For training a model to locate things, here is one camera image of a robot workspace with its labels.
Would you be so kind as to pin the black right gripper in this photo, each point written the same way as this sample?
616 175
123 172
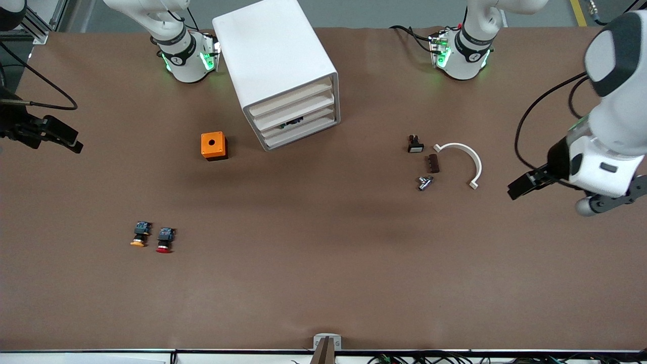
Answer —
17 126

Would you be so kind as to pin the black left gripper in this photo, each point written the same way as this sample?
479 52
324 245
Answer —
557 158

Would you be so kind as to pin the red push button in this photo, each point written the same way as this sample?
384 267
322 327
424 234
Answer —
165 237

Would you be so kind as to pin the white plastic drawer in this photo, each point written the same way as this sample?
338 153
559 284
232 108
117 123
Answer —
313 115
293 97
313 103
303 132

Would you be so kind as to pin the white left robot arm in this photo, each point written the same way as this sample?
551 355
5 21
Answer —
616 126

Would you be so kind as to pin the orange push button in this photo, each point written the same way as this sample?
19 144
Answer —
141 232

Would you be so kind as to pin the white drawer cabinet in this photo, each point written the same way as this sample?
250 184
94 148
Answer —
273 50

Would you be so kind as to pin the green push button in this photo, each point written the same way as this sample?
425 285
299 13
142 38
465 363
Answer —
291 123

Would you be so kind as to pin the brown terminal block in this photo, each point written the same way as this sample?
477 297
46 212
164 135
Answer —
433 164

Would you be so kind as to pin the small silver connector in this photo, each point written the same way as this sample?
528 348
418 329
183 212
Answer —
424 183

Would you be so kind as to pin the white curved plastic bracket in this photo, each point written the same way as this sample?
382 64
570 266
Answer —
474 157

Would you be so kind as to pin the black white square switch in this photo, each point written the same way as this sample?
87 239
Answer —
415 145

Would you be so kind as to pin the orange button enclosure box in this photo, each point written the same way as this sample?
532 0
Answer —
213 144

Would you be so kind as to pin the white table edge rail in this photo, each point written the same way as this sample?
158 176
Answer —
101 356

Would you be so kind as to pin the grey metal bracket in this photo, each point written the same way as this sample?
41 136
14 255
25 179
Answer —
319 339

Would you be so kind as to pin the brown wedge post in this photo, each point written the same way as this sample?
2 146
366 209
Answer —
323 354

